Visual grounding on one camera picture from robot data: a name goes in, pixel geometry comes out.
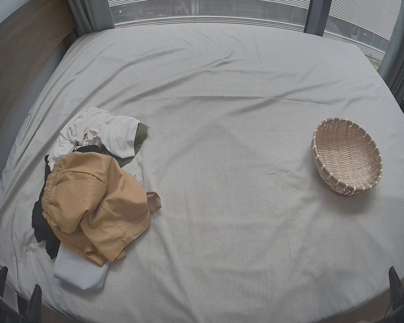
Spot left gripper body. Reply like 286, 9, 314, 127
0, 290, 26, 323

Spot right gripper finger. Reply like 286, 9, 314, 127
389, 265, 404, 311

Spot pale grey garment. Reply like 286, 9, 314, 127
53, 246, 110, 294

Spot black garment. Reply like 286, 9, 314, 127
32, 145, 103, 260

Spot round woven basket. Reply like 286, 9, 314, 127
311, 117, 384, 196

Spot white garment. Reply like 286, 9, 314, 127
50, 106, 141, 168

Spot green garment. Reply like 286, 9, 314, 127
116, 121, 148, 169

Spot bed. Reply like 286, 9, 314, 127
0, 0, 404, 323

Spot tan shorts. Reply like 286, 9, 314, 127
41, 151, 163, 267

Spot blue-green curtain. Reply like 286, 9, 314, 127
59, 0, 117, 37
378, 0, 404, 97

